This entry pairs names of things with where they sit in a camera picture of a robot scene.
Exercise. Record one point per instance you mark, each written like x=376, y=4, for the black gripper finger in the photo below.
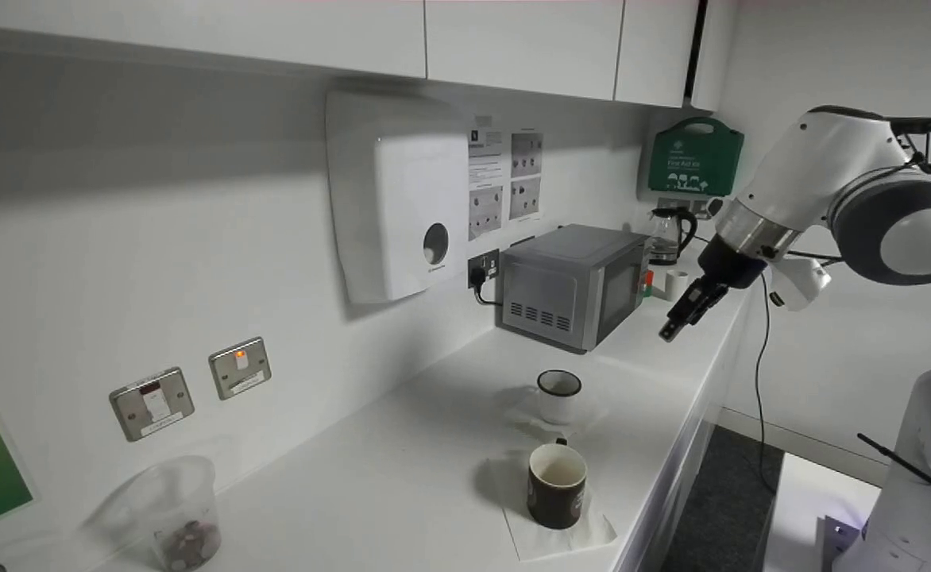
x=699, y=311
x=680, y=318

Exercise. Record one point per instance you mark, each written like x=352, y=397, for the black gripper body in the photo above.
x=734, y=264

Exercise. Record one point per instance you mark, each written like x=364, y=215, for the white mug blue rim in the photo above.
x=557, y=402

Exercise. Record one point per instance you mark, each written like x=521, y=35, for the black mug white inside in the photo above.
x=557, y=495

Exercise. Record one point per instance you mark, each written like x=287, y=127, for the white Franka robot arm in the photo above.
x=814, y=160

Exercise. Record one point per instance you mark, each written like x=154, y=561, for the small white cup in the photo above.
x=677, y=283

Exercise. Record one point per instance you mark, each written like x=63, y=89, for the red and green object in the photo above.
x=650, y=282

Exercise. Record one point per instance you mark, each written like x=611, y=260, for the black glass kettle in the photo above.
x=671, y=236

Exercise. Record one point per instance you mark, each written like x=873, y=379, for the white base cabinet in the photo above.
x=698, y=413

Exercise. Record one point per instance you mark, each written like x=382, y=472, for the green first aid box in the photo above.
x=695, y=160

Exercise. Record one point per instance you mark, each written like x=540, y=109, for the silver microwave oven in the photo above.
x=562, y=289

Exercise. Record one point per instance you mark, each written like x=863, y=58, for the black floor mat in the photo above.
x=724, y=509

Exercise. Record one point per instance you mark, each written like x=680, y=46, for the white robot mounting platform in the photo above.
x=814, y=498

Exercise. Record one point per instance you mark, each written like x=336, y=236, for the white paper towel dispenser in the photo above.
x=402, y=211

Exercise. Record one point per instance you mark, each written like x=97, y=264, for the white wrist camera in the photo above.
x=801, y=283

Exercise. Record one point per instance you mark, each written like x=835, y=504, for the white printed wall sheet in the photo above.
x=486, y=211
x=527, y=197
x=527, y=155
x=486, y=156

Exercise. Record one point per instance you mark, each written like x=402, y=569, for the black wall plug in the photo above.
x=482, y=273

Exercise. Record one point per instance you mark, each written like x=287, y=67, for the black camera on boom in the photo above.
x=914, y=124

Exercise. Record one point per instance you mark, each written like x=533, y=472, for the white wall cabinet door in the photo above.
x=656, y=48
x=529, y=44
x=189, y=26

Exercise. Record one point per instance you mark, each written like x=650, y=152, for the silver wall switch red light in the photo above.
x=240, y=367

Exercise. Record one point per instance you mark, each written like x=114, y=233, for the silver wall switch plate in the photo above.
x=151, y=405

